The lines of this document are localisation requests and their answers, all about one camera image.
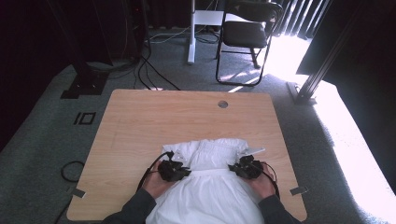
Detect black cable loop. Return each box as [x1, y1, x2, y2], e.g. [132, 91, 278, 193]
[54, 161, 86, 224]

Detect black metal stand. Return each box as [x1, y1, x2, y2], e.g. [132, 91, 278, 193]
[46, 0, 110, 100]

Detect white floor cable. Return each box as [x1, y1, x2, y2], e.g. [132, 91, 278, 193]
[148, 26, 192, 45]

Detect person's right hand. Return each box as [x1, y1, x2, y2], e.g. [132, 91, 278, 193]
[247, 163, 276, 200]

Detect white skirt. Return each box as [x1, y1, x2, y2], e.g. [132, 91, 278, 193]
[145, 137, 265, 224]

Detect aluminium profile stand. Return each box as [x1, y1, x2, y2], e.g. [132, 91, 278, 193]
[286, 0, 368, 105]

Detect vertical blinds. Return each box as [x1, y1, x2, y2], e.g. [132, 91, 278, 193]
[274, 0, 331, 40]

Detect person's left hand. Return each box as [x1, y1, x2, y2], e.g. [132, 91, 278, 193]
[142, 169, 177, 200]

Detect white desk leg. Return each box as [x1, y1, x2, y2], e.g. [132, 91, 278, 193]
[187, 0, 247, 65]

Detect black floor cables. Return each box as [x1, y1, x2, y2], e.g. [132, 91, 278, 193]
[134, 0, 181, 91]

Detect hand-held gripper cable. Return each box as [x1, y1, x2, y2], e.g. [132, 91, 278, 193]
[260, 161, 280, 200]
[136, 151, 175, 192]

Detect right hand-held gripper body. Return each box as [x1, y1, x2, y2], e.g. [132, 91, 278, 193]
[237, 147, 266, 180]

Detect right hand-held gripper cable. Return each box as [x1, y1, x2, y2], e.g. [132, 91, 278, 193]
[260, 161, 280, 200]

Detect dark curtain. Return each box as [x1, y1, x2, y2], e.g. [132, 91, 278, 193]
[0, 0, 76, 153]
[297, 0, 396, 194]

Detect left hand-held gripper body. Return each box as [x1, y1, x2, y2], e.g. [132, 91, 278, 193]
[157, 150, 187, 183]

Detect left hand-held gripper cable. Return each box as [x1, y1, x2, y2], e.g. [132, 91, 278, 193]
[136, 151, 175, 192]

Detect black folding chair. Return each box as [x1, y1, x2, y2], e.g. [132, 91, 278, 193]
[215, 0, 284, 87]

